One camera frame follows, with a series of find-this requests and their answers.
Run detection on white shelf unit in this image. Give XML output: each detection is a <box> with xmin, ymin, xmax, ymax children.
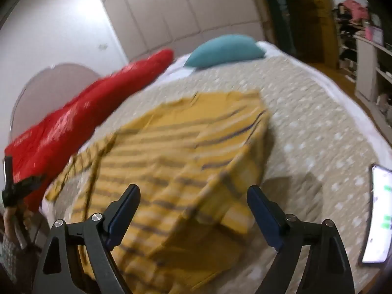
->
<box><xmin>354</xmin><ymin>34</ymin><xmax>392</xmax><ymax>114</ymax></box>

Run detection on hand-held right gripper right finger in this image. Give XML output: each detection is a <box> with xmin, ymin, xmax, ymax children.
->
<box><xmin>247</xmin><ymin>185</ymin><xmax>356</xmax><ymax>294</ymax></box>

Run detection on teal pillow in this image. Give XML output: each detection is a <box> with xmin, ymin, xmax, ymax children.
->
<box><xmin>183</xmin><ymin>35</ymin><xmax>266</xmax><ymax>69</ymax></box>

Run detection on smartphone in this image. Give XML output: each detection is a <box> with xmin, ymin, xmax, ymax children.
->
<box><xmin>361</xmin><ymin>164</ymin><xmax>392</xmax><ymax>265</ymax></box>

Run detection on dark clothes rack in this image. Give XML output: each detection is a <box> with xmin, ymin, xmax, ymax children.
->
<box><xmin>332</xmin><ymin>3</ymin><xmax>359</xmax><ymax>80</ymax></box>

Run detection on white spotted bed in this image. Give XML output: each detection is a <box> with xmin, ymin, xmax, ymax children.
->
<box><xmin>155</xmin><ymin>40</ymin><xmax>392</xmax><ymax>150</ymax></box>

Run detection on pink clothes pile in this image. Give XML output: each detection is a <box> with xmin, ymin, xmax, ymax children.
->
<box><xmin>342</xmin><ymin>0</ymin><xmax>372</xmax><ymax>23</ymax></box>

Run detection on wooden door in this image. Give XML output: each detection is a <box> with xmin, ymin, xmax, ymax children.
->
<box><xmin>257</xmin><ymin>0</ymin><xmax>337</xmax><ymax>65</ymax></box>

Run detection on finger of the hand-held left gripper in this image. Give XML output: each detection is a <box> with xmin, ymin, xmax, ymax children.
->
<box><xmin>9</xmin><ymin>174</ymin><xmax>47</xmax><ymax>206</ymax></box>
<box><xmin>2</xmin><ymin>156</ymin><xmax>14</xmax><ymax>206</ymax></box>

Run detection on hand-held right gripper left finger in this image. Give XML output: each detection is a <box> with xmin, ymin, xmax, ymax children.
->
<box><xmin>33</xmin><ymin>184</ymin><xmax>141</xmax><ymax>294</ymax></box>

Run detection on person's left hand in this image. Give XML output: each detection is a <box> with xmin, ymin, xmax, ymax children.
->
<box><xmin>4</xmin><ymin>205</ymin><xmax>33</xmax><ymax>249</ymax></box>

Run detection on beige dotted bedspread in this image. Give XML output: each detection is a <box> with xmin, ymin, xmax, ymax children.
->
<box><xmin>40</xmin><ymin>53</ymin><xmax>380</xmax><ymax>294</ymax></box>

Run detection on white wardrobe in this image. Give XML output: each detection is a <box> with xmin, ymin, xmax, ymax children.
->
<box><xmin>95</xmin><ymin>0</ymin><xmax>267</xmax><ymax>62</ymax></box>

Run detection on pink box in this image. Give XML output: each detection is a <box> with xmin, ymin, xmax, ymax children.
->
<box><xmin>366</xmin><ymin>26</ymin><xmax>384</xmax><ymax>45</ymax></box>

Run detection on red quilt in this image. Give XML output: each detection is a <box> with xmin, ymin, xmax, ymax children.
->
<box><xmin>4</xmin><ymin>48</ymin><xmax>175</xmax><ymax>213</ymax></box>

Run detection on pink rounded headboard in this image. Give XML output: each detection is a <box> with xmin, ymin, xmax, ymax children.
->
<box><xmin>11</xmin><ymin>63</ymin><xmax>101</xmax><ymax>143</ymax></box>

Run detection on yellow striped shirt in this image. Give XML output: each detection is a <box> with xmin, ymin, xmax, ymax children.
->
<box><xmin>45</xmin><ymin>89</ymin><xmax>271</xmax><ymax>294</ymax></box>

